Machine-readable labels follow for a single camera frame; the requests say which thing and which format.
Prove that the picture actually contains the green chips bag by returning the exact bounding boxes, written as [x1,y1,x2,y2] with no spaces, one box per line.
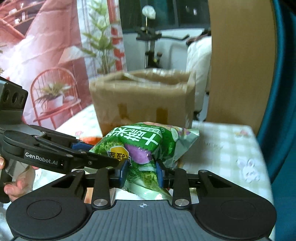
[91,122,199,200]

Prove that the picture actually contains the person left hand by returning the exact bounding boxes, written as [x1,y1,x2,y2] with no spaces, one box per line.
[4,166,39,202]

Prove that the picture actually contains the orange snack packet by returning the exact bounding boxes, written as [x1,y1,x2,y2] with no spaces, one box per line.
[79,137,102,146]

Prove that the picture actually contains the plaid tablecloth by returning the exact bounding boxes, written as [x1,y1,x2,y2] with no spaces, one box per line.
[0,104,276,241]

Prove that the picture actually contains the cardboard box with plastic liner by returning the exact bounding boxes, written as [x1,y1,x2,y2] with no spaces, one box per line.
[89,69,195,136]

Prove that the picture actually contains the red printed backdrop curtain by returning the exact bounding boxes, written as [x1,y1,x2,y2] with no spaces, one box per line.
[1,0,126,129]

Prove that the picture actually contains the white quilted blanket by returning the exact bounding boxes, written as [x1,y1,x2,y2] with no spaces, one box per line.
[186,36,212,112]

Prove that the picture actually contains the black exercise bike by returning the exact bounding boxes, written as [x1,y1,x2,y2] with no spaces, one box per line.
[135,4,190,70]

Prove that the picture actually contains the black garment on blanket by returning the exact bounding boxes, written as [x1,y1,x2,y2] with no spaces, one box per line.
[186,28,211,46]

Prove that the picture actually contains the dark window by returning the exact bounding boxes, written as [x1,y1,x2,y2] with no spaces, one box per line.
[119,0,210,33]

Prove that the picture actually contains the wooden headboard panel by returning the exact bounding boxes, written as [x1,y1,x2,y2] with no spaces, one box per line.
[207,1,276,133]

